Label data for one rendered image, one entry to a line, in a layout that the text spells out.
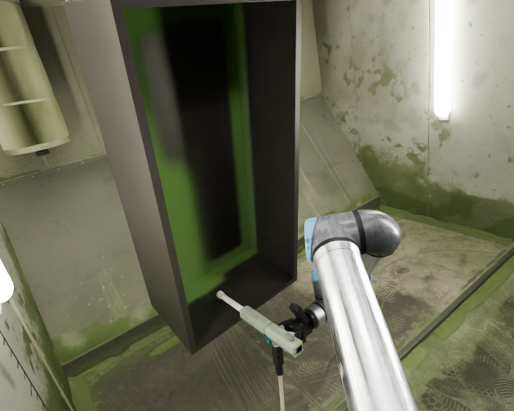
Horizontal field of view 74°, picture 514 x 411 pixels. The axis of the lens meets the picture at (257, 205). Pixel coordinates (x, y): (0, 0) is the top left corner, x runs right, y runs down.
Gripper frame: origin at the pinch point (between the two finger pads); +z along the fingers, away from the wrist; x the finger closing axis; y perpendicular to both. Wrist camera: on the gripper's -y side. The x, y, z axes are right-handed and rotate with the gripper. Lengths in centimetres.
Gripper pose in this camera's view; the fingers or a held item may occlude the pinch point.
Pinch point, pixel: (273, 340)
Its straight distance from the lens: 133.8
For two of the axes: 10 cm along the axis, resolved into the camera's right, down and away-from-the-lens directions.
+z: -7.5, 2.7, -6.1
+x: -6.6, -2.1, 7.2
